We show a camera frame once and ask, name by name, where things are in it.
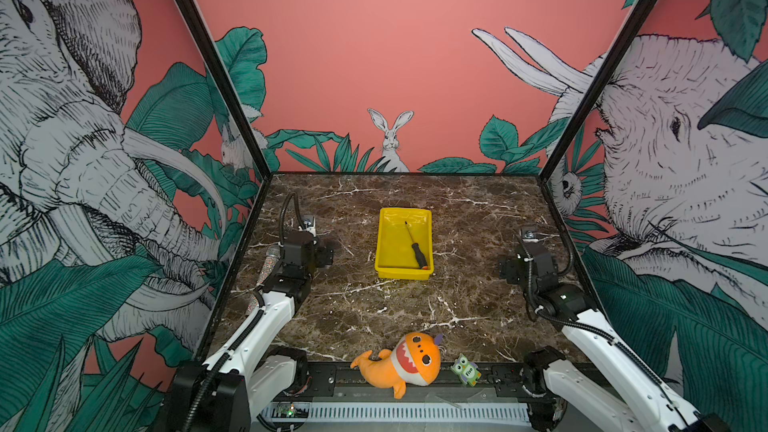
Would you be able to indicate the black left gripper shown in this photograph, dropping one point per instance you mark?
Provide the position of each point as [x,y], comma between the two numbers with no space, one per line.
[321,254]

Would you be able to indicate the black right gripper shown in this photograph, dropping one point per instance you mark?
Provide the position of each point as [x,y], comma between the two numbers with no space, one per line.
[512,265]

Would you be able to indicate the black handled screwdriver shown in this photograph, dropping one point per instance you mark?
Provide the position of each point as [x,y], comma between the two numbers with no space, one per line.
[420,257]

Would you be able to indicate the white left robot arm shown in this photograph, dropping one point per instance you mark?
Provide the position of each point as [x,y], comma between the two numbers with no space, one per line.
[229,389]

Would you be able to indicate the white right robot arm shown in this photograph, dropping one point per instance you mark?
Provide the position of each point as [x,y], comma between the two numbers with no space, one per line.
[637,399]

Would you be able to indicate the yellow plastic bin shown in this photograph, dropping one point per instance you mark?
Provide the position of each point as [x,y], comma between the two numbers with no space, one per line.
[394,257]

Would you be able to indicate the small green owl toy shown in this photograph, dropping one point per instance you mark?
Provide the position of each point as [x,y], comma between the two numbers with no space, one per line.
[466,370]

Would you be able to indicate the orange shark plush toy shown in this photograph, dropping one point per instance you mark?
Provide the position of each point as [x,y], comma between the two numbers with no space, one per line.
[415,359]

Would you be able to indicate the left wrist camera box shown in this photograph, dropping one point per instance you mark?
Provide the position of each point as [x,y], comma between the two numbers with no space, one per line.
[299,256]

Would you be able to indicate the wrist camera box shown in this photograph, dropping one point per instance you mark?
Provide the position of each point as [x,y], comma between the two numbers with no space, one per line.
[299,256]
[538,267]

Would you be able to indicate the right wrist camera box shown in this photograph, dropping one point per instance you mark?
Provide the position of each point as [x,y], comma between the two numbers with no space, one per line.
[538,267]

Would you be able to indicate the white slotted cable duct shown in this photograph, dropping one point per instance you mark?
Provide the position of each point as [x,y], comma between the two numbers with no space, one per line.
[441,412]

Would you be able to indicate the black left corner post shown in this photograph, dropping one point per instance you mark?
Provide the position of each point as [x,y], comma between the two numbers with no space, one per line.
[214,64]

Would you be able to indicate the black corner post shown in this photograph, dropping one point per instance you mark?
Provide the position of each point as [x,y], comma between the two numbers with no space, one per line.
[630,28]
[214,64]

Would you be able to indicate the black right corner post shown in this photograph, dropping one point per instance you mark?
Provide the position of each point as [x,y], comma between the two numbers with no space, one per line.
[630,28]

